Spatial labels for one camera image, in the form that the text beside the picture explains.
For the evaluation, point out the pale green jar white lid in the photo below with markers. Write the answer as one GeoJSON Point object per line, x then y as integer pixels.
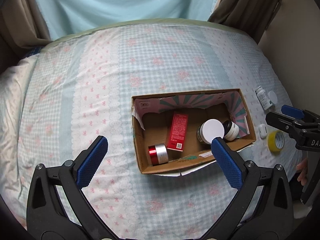
{"type": "Point", "coordinates": [273, 97]}

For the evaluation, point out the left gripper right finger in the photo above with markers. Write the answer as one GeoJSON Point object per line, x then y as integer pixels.
{"type": "Point", "coordinates": [262, 206]}

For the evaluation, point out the white pill bottle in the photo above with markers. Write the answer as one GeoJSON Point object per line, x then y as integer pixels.
{"type": "Point", "coordinates": [263, 98]}

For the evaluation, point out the red cosmetics carton box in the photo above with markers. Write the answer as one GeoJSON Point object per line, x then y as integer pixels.
{"type": "Point", "coordinates": [177, 132]}

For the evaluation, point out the white earbuds case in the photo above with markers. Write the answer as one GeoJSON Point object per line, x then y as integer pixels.
{"type": "Point", "coordinates": [262, 131]}

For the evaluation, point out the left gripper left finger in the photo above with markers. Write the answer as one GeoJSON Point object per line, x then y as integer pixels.
{"type": "Point", "coordinates": [57, 208]}

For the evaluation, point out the brown cardboard box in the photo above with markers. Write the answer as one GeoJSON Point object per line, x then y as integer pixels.
{"type": "Point", "coordinates": [152, 116]}

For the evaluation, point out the person's right hand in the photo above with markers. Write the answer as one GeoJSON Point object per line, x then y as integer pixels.
{"type": "Point", "coordinates": [302, 168]}

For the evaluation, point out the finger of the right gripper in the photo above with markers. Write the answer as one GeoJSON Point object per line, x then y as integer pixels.
{"type": "Point", "coordinates": [291, 114]}
{"type": "Point", "coordinates": [287, 126]}

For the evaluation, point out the light blue curtain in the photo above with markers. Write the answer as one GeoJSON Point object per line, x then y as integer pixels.
{"type": "Point", "coordinates": [66, 17]}

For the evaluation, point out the small white black jar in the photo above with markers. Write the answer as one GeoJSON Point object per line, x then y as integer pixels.
{"type": "Point", "coordinates": [231, 130]}

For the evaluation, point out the green label jar white lid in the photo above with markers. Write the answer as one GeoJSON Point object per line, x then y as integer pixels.
{"type": "Point", "coordinates": [210, 130]}

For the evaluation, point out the yellow tape roll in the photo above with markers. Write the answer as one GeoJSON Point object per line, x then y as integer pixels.
{"type": "Point", "coordinates": [276, 141]}

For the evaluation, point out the brown curtain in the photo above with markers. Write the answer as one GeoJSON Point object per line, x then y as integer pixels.
{"type": "Point", "coordinates": [23, 27]}

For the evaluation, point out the checkered floral bed sheet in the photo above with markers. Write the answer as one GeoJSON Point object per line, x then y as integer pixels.
{"type": "Point", "coordinates": [55, 103]}

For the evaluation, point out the red lid silver jar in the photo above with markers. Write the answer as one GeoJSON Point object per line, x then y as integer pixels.
{"type": "Point", "coordinates": [158, 154]}

